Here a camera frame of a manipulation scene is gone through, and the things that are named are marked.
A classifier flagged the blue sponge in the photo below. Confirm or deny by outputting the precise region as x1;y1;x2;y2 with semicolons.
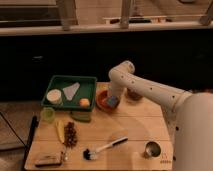
106;96;120;108

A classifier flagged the red bowl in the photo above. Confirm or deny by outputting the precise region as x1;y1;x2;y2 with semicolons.
96;90;118;113

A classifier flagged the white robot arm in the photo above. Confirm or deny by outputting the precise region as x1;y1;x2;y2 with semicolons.
108;61;213;171

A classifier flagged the dark brown bowl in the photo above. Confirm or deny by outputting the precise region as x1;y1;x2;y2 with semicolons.
127;89;142;101

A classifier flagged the green plastic tray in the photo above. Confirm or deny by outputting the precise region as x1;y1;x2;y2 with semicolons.
41;75;97;111

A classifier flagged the orange toy fruit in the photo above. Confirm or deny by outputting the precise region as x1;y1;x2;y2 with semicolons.
79;98;90;107

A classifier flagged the green toy vegetable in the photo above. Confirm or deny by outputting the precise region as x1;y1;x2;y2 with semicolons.
70;112;91;122

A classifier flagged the white triangular cloth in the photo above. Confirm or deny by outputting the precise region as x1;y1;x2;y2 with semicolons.
63;82;80;101

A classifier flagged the toy grape bunch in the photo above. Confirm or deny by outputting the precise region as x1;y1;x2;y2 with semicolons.
64;122;77;148

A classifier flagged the silver metal cup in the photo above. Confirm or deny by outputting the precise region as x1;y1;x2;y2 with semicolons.
144;141;161;158

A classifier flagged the yellow toy banana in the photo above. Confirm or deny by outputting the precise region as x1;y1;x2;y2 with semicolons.
56;120;65;144

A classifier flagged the green plastic cup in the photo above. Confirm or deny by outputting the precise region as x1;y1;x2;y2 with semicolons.
40;107;55;123

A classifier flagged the brown rectangular block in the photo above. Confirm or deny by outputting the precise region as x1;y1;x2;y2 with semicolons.
34;153;62;167

